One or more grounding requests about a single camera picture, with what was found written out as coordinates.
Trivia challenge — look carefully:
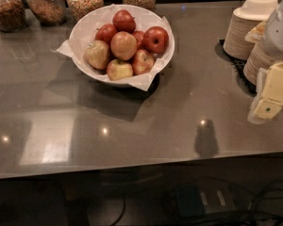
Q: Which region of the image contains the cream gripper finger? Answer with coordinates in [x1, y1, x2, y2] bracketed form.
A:
[262, 61, 283, 120]
[247, 68, 271, 124]

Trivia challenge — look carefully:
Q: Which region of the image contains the yellow-red apple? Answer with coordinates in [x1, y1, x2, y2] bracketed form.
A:
[110, 31, 137, 60]

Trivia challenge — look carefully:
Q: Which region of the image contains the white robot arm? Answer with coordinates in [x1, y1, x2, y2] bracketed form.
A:
[245, 0, 283, 124]

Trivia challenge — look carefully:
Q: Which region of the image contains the red-yellow apple front right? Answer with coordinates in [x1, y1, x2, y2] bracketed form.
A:
[132, 49, 155, 75]

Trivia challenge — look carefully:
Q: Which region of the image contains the red apple right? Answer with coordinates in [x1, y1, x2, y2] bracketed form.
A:
[142, 26, 169, 54]

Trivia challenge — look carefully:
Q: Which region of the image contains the small red apple behind centre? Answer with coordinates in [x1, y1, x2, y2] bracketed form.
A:
[132, 30, 144, 49]

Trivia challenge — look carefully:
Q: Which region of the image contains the yellow-green apple front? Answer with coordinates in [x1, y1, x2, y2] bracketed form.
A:
[107, 59, 133, 81]

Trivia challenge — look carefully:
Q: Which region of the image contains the yellow-green apple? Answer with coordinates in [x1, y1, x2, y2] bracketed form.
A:
[84, 40, 111, 70]
[107, 59, 133, 81]

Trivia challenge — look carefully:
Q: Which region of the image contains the white ceramic bowl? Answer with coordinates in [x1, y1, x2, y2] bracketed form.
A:
[68, 4, 176, 89]

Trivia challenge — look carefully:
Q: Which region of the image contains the red apple top back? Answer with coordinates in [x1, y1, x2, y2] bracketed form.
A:
[112, 9, 136, 33]

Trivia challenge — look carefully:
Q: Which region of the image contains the yellow-green apple left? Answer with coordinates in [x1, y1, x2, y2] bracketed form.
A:
[84, 40, 111, 70]

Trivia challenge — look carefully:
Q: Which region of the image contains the red apple back left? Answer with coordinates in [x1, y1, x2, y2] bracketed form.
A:
[95, 24, 117, 44]

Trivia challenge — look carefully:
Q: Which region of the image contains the front stack of paper bowls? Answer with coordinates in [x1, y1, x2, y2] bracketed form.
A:
[243, 22, 275, 85]

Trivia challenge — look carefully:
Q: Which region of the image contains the stack of paper bowls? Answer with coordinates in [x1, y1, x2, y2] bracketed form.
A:
[223, 0, 278, 60]
[243, 22, 275, 85]

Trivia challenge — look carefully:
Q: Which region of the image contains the black rubber mat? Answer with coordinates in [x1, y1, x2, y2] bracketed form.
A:
[223, 49, 257, 96]

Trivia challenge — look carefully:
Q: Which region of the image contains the back stack of paper bowls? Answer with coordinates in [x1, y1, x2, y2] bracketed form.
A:
[223, 0, 278, 60]

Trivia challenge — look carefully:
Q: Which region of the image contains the dark box under table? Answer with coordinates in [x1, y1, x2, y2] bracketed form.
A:
[174, 185, 237, 218]

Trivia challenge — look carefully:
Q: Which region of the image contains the glass cereal jar far left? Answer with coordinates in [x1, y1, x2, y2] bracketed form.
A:
[0, 0, 26, 32]

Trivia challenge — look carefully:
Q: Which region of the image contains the black cable bundle right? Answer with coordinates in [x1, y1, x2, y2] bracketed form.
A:
[191, 176, 283, 226]

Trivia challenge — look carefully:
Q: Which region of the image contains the black cable on floor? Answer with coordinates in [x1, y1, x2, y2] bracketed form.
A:
[108, 198, 127, 226]

